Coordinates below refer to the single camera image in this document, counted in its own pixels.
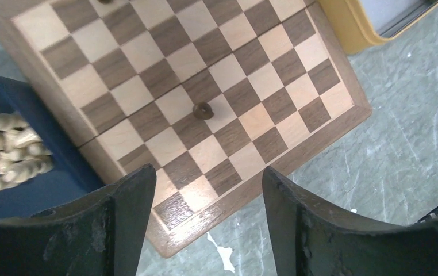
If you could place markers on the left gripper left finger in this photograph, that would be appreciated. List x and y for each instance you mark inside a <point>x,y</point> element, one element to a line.
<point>101,233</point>

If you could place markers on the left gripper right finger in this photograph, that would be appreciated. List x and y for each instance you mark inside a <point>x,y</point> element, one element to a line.
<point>312,236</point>

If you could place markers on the dark brown chess piece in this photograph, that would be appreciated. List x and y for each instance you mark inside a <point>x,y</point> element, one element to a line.
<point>105,1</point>
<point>203,111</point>

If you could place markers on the light wooden chess pieces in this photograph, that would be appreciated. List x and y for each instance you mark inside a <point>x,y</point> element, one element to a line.
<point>23,156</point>

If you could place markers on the wooden chess board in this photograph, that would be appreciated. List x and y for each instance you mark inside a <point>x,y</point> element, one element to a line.
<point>122,79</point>

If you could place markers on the yellow metal tin tray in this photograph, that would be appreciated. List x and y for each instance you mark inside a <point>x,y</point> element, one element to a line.
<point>359,25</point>

